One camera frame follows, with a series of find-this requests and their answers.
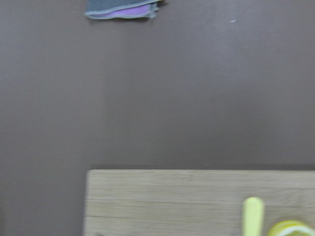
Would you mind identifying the bamboo cutting board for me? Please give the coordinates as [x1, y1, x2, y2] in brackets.
[83, 170, 315, 236]

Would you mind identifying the folded grey cloth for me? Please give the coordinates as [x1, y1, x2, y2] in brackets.
[85, 0, 159, 20]

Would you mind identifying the yellow plastic knife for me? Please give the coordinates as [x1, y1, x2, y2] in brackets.
[242, 197, 265, 236]

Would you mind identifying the lower lemon half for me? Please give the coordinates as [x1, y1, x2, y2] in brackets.
[267, 220, 315, 236]

